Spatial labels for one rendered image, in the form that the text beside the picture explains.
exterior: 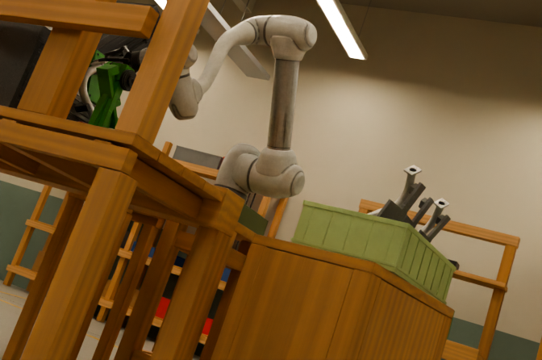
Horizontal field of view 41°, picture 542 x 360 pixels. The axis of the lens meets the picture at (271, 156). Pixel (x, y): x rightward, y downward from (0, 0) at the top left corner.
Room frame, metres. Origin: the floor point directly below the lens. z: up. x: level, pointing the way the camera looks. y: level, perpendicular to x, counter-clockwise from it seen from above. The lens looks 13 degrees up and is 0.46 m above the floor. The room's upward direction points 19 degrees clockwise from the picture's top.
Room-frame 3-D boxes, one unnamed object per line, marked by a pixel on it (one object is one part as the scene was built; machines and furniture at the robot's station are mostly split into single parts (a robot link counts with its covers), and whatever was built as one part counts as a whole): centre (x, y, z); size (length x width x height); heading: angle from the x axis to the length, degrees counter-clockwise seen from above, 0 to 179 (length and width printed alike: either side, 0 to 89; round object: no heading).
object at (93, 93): (2.81, 0.76, 1.17); 0.13 x 0.12 x 0.20; 59
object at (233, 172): (3.17, 0.11, 1.10); 0.18 x 0.16 x 0.22; 58
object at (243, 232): (3.18, 0.12, 0.83); 0.32 x 0.32 x 0.04; 60
